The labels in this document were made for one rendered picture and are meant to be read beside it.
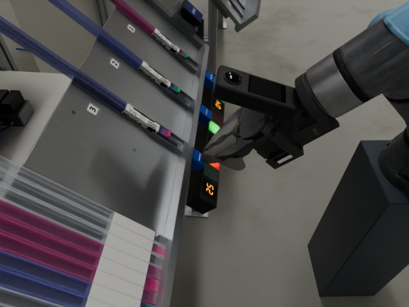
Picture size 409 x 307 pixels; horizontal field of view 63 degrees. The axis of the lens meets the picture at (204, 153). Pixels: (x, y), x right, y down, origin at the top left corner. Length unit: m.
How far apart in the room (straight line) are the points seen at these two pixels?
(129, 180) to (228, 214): 0.89
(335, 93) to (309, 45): 1.88
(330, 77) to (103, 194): 0.31
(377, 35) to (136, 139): 0.33
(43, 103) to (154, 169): 0.44
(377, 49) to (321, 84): 0.07
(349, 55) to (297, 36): 1.96
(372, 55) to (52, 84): 0.72
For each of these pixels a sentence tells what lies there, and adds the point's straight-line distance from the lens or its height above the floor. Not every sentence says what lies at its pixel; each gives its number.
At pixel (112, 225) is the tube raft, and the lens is 0.41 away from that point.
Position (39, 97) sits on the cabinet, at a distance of 0.89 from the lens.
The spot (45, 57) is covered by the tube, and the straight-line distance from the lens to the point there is 0.49.
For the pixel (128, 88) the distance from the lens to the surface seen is 0.55.
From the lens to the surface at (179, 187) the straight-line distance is 0.48.
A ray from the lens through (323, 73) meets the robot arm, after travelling 0.44.
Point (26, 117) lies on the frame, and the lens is 0.82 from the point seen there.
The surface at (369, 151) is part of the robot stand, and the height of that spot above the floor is 0.55.
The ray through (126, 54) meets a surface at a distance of 0.58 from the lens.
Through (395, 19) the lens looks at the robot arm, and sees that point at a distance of 0.43.
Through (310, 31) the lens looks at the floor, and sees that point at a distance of 2.45.
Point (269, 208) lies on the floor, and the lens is 1.35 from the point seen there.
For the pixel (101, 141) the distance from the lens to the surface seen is 0.46.
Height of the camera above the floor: 1.12
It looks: 48 degrees down
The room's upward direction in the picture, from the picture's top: straight up
